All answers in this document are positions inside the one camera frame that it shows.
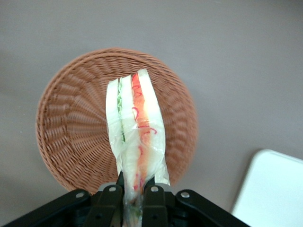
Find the plastic-wrapped triangle sandwich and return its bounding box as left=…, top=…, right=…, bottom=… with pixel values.
left=106, top=68, right=171, bottom=227

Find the white rectangular tray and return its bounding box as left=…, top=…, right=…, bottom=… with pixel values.
left=231, top=148, right=303, bottom=227

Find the round brown wicker basket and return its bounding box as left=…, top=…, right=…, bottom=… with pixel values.
left=35, top=48, right=198, bottom=196

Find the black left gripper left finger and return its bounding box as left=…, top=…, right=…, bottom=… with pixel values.
left=2, top=172, right=124, bottom=227

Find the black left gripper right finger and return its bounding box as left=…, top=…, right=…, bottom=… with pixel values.
left=142, top=178, right=251, bottom=227

